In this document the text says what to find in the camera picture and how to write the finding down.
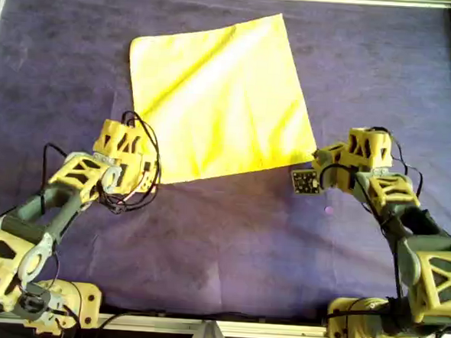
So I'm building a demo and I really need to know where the yellow lattice left gripper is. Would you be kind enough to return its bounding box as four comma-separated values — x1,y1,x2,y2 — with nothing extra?
89,117,164,197

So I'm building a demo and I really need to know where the yellow lattice right gripper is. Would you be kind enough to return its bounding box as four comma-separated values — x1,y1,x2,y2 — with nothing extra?
309,124,397,196

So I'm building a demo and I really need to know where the yellow microfibre cloth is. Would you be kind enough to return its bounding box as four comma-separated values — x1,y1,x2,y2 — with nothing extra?
120,4,325,193

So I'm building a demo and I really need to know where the purple table cover sheet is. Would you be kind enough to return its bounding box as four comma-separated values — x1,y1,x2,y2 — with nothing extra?
0,0,451,336

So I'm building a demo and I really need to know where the black right wrist cable bundle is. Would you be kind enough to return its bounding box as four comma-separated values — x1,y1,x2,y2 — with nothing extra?
365,126,428,197

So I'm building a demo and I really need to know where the right wrist camera circuit board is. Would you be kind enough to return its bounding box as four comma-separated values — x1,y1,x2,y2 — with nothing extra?
289,167,323,197

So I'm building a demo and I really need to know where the yellow left arm base mount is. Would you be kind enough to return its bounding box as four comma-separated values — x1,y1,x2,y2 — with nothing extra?
23,277,105,338

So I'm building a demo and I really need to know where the yellow right arm base mount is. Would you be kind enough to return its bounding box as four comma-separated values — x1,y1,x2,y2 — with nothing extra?
324,295,408,338

